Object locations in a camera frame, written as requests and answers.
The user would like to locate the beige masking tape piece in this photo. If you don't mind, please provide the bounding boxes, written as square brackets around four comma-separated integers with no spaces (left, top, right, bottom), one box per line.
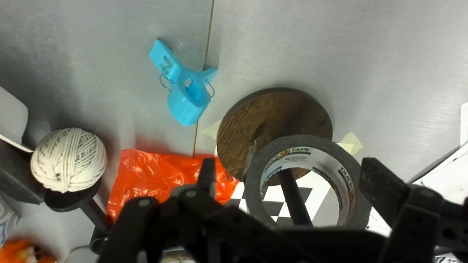
[201,118,224,143]
[337,130,366,156]

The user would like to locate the orange plastic bag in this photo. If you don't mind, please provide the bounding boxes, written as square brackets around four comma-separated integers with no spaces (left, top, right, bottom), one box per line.
[105,147,241,222]

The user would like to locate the black white checkerboard sheet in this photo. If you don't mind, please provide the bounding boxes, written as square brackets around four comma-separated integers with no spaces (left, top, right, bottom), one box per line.
[228,166,392,236]

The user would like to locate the black support stand wooden base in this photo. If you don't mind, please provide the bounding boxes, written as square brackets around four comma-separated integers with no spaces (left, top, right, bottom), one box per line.
[217,86,335,228]

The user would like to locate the white paper sheets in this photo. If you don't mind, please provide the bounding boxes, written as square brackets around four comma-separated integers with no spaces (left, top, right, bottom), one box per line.
[408,100,468,207]

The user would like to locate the grey duct tape roll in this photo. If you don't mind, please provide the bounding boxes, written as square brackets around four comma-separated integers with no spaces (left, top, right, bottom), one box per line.
[243,133,373,230]

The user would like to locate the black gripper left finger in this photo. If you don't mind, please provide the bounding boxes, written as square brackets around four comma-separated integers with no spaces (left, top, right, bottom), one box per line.
[97,156,225,263]

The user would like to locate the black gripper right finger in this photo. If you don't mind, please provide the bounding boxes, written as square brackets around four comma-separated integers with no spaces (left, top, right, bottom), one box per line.
[357,156,468,263]

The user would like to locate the orange fluffy toy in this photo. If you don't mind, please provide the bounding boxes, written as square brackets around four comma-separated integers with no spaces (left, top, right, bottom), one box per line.
[0,235,59,263]

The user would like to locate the blue plastic clamp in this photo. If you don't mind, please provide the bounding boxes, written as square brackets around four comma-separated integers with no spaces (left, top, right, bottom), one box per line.
[148,36,220,130]

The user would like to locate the black holder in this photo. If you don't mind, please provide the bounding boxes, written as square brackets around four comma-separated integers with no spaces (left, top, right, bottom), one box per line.
[0,150,113,245]

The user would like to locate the white twine ball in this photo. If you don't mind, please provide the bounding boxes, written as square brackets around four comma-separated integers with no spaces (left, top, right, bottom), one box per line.
[29,125,110,194]

